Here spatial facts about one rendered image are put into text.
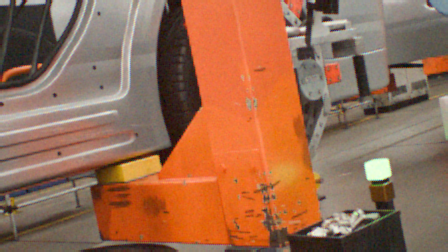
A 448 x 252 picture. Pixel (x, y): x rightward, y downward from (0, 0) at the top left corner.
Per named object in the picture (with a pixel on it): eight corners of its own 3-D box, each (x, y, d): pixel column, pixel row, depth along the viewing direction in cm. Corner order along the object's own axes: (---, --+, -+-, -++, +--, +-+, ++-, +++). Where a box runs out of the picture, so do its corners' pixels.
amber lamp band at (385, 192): (380, 198, 153) (377, 180, 153) (396, 198, 151) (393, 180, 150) (371, 202, 151) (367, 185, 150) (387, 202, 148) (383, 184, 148)
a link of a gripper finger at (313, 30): (328, 50, 166) (331, 12, 166) (303, 48, 166) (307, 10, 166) (327, 51, 169) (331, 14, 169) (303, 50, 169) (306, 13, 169)
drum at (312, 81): (278, 106, 225) (270, 65, 224) (331, 98, 210) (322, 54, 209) (250, 114, 215) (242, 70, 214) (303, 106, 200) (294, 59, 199)
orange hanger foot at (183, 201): (144, 224, 205) (121, 112, 203) (275, 226, 168) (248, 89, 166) (99, 241, 194) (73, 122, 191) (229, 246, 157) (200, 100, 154)
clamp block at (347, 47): (342, 56, 219) (339, 40, 219) (366, 51, 213) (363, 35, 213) (332, 58, 216) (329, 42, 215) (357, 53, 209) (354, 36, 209)
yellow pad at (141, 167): (134, 173, 202) (130, 157, 201) (164, 171, 192) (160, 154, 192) (96, 185, 192) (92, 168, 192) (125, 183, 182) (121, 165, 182)
